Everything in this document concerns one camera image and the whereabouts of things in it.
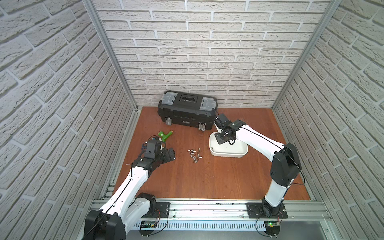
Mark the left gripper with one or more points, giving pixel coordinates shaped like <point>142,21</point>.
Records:
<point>160,145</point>

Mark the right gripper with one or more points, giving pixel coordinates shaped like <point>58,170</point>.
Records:
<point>219,140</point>

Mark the white plastic storage box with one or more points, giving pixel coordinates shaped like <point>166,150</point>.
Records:
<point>237,150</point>

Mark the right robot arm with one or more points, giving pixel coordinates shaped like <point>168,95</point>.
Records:
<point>286,164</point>

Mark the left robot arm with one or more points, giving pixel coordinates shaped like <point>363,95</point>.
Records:
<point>124,209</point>

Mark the black plastic toolbox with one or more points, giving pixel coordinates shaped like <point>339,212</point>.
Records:
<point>193,110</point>

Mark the left controller board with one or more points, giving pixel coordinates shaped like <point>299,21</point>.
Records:
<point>147,228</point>

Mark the controller board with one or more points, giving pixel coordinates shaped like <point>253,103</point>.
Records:
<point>147,228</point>
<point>272,229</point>

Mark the right controller board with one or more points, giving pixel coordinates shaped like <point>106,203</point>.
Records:
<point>272,229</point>

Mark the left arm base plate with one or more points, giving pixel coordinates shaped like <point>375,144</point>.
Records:
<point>159,208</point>

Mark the aluminium front rail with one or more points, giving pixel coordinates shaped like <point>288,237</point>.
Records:
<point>230,215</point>

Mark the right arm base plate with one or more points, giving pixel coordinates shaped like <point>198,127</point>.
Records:
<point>263,210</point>

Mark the right aluminium corner post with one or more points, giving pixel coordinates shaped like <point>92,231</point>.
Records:
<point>323,23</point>

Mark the aluminium corner post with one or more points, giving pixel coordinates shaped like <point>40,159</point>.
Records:
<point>323,23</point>
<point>93,13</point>

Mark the left aluminium corner post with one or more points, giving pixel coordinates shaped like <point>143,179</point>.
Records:
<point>93,13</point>

